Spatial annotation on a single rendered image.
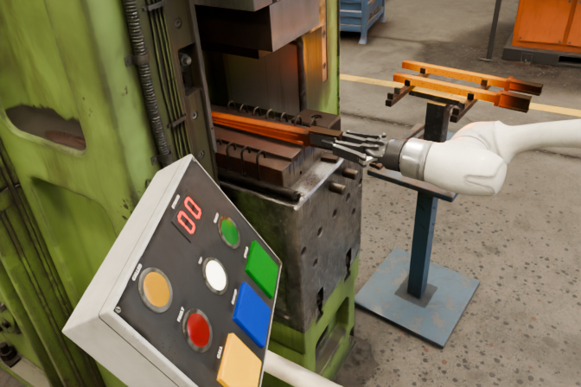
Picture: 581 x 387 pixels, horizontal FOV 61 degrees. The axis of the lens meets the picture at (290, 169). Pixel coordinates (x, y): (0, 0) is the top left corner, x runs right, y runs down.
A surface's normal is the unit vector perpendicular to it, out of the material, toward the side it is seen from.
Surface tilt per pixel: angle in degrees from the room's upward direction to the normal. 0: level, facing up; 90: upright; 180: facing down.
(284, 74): 90
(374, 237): 0
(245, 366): 60
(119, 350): 90
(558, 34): 90
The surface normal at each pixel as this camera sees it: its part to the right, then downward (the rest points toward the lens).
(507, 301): -0.05, -0.84
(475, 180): -0.37, 0.33
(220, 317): 0.84, -0.40
